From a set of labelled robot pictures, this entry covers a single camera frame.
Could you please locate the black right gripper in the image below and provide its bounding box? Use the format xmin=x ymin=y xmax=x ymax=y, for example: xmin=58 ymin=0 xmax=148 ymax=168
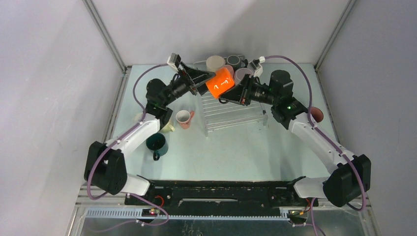
xmin=219 ymin=74 xmax=278 ymax=107

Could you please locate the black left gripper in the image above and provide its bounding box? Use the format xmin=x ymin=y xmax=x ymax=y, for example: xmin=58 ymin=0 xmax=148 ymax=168
xmin=162 ymin=62 xmax=218 ymax=107

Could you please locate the orange mug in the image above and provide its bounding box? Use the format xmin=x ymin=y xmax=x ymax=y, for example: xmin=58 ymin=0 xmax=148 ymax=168
xmin=206 ymin=67 xmax=235 ymax=98

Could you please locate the mauve grey mug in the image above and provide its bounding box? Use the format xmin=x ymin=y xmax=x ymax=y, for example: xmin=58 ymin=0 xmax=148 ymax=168
xmin=234 ymin=68 xmax=254 ymax=86

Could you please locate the small salmon pink mug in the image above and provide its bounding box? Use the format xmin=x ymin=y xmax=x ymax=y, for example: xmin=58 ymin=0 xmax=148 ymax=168
xmin=176 ymin=110 xmax=195 ymax=129

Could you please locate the light green mug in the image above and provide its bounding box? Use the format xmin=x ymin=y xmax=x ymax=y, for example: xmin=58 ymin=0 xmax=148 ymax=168
xmin=133 ymin=113 xmax=175 ymax=133

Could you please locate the dark teal mug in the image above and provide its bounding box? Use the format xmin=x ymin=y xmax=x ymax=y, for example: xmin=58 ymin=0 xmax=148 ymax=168
xmin=146 ymin=133 xmax=169 ymax=161

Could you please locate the pink patterned mug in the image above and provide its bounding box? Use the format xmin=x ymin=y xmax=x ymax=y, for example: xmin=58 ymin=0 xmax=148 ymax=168
xmin=309 ymin=107 xmax=324 ymax=123

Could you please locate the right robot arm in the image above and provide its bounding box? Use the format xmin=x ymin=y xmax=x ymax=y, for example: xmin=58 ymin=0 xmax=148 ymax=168
xmin=219 ymin=70 xmax=371 ymax=207

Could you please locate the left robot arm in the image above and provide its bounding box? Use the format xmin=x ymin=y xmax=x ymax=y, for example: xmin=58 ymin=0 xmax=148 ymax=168
xmin=85 ymin=62 xmax=215 ymax=205

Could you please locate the clear acrylic dish rack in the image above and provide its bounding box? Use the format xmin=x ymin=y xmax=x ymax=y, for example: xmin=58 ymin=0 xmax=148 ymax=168
xmin=192 ymin=55 xmax=268 ymax=137

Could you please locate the cream beige mug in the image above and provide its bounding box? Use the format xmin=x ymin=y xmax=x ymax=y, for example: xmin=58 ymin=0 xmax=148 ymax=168
xmin=206 ymin=55 xmax=226 ymax=72

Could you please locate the pink ribbed mug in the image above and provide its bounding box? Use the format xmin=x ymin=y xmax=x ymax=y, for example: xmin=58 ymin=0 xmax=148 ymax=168
xmin=224 ymin=64 xmax=234 ymax=77

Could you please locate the dark grey mug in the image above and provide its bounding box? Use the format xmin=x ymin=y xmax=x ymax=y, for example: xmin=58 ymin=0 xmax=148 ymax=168
xmin=225 ymin=55 xmax=242 ymax=70

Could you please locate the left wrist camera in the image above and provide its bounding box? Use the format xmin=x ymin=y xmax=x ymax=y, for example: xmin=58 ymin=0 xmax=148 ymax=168
xmin=167 ymin=53 xmax=181 ymax=72

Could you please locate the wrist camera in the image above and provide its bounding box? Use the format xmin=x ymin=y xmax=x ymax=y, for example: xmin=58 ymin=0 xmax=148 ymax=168
xmin=247 ymin=56 xmax=266 ymax=77
xmin=167 ymin=53 xmax=181 ymax=72

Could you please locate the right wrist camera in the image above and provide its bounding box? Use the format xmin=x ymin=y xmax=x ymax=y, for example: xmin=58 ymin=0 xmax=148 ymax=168
xmin=247 ymin=56 xmax=266 ymax=77

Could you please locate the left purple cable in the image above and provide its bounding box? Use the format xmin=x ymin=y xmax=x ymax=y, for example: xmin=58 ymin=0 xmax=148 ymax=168
xmin=86 ymin=63 xmax=170 ymax=233

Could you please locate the purple cable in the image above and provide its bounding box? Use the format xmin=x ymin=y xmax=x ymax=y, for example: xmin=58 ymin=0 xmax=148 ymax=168
xmin=264 ymin=55 xmax=367 ymax=236
xmin=86 ymin=63 xmax=170 ymax=233

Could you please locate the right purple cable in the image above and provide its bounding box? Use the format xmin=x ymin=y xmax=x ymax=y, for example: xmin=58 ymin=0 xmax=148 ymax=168
xmin=264 ymin=55 xmax=367 ymax=236

